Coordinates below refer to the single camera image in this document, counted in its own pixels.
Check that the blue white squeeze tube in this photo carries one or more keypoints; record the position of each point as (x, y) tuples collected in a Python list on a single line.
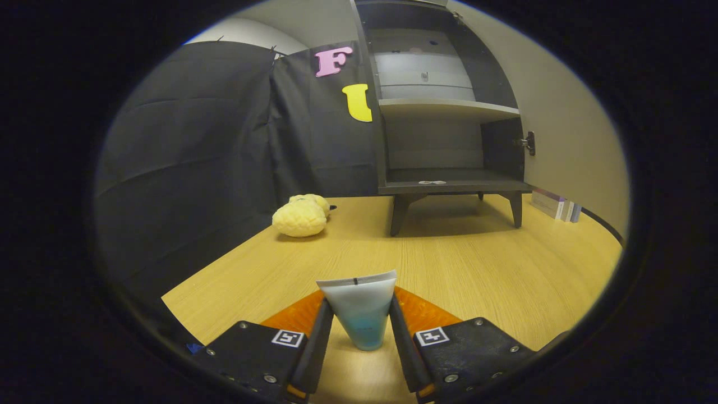
[(359, 314)]

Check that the dark grey cabinet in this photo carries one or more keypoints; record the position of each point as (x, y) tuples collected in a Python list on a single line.
[(449, 109)]

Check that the black backdrop cloth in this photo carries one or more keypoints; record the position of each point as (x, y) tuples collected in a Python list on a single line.
[(185, 168)]

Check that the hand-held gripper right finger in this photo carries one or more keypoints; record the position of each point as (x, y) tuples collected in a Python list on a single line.
[(404, 353)]

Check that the beige cabinet door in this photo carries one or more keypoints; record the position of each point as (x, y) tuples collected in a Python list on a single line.
[(572, 129)]

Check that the mauve cover book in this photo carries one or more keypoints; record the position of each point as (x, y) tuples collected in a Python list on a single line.
[(547, 203)]

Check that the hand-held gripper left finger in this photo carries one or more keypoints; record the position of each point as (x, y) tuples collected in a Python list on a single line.
[(314, 353)]

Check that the tan spine book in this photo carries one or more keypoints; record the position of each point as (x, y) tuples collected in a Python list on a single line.
[(567, 211)]

